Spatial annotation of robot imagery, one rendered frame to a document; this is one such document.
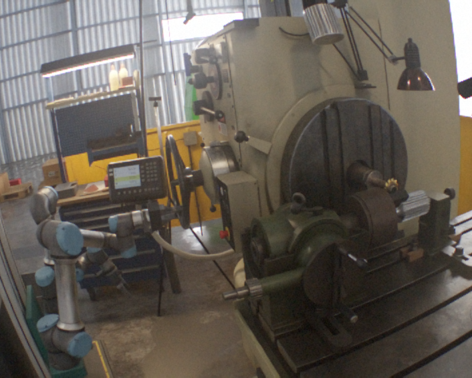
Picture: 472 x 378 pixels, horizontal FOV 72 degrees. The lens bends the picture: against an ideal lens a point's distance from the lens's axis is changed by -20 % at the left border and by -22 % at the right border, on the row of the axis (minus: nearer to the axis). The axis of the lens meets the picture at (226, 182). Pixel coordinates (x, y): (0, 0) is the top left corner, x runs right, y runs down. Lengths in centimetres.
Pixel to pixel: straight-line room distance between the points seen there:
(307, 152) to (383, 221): 37
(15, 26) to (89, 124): 1229
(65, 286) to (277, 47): 115
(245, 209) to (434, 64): 114
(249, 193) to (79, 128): 239
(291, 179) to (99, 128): 237
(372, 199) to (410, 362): 52
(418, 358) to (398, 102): 109
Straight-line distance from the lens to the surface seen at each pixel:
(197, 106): 177
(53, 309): 211
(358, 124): 143
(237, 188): 129
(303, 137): 134
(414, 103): 178
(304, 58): 145
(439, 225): 147
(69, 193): 318
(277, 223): 107
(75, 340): 150
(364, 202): 119
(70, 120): 350
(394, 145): 157
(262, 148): 135
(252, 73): 137
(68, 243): 139
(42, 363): 188
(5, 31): 1561
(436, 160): 193
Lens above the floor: 169
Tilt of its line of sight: 15 degrees down
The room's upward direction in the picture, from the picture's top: 7 degrees counter-clockwise
